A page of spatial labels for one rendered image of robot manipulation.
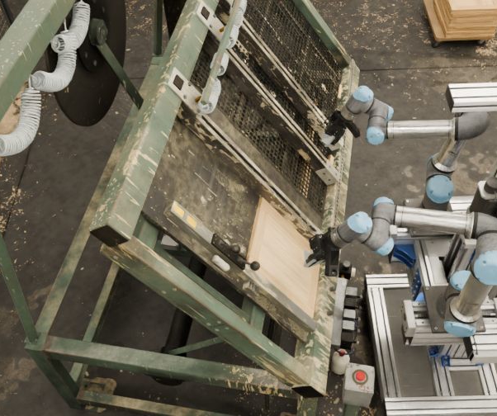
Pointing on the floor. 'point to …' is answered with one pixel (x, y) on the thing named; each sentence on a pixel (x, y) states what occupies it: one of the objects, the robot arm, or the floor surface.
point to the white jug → (339, 362)
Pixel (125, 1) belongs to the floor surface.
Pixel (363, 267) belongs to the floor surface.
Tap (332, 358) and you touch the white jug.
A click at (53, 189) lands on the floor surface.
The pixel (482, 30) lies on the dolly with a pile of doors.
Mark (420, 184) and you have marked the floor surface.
